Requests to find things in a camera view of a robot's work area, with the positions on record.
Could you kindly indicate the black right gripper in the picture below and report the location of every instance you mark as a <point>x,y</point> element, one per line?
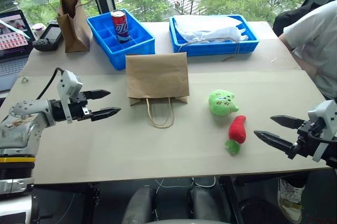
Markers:
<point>306,145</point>

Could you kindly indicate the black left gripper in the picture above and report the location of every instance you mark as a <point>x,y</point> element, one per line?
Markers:
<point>77,103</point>

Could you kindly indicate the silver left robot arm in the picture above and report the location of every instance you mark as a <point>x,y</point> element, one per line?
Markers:
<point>23,118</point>

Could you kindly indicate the person bare forearm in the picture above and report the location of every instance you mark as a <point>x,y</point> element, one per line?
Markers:
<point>302,58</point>

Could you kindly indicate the flat brown paper bag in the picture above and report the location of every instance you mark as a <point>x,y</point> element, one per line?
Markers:
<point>158,75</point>

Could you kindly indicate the standing brown paper bag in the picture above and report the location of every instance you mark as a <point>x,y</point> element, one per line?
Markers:
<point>75,29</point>

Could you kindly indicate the white plastic bag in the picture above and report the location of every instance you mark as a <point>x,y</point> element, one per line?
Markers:
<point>208,28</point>

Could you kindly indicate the red plush chili pepper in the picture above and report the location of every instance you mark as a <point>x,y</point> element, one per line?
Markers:
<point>238,130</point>

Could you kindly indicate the blue divided plastic crate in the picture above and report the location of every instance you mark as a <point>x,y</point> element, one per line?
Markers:
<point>137,50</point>

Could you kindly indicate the green plush toy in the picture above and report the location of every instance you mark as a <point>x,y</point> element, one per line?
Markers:
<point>222,103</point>

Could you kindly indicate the white sneaker shoe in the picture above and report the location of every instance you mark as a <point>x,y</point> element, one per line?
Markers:
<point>291,200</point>

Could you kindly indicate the small white clip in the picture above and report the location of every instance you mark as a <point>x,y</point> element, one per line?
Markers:
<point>25,79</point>

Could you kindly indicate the red cola can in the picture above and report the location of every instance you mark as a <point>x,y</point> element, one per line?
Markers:
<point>120,25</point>

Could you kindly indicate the black handheld game console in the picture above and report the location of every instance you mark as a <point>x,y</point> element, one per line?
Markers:
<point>50,37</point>

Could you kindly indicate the cup with purple lid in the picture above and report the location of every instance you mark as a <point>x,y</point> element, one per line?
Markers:
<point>38,29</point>

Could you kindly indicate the person in white shirt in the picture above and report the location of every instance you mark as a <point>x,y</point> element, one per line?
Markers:
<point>318,40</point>

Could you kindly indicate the grey rounded shape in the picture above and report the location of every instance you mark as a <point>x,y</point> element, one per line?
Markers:
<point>206,204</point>
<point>138,205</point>

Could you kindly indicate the grey laptop computer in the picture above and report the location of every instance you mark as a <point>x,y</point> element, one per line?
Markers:
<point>11,48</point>

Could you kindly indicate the blue shallow plastic crate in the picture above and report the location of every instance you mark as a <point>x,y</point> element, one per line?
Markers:
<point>210,48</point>

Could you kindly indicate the robot housing with yellow stripe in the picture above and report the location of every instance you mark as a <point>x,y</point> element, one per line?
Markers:
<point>15,174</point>

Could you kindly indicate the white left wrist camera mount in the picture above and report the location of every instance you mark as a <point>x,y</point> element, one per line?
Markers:
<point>69,82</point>

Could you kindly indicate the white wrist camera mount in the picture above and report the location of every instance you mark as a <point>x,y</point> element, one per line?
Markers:
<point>69,82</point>
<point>326,111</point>

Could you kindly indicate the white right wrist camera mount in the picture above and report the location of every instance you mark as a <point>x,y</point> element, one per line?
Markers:
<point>326,111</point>

